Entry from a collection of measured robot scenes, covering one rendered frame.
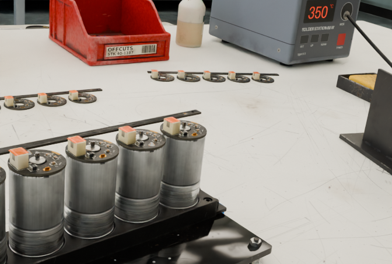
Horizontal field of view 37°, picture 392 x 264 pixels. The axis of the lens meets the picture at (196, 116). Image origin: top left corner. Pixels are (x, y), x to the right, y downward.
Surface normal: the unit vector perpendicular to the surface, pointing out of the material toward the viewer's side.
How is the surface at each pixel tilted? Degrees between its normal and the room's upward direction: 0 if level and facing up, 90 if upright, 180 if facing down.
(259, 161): 0
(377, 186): 0
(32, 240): 90
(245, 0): 90
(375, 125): 90
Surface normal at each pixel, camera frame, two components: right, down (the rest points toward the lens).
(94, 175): 0.31, 0.37
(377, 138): -0.93, 0.04
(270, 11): -0.79, 0.14
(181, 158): -0.03, 0.35
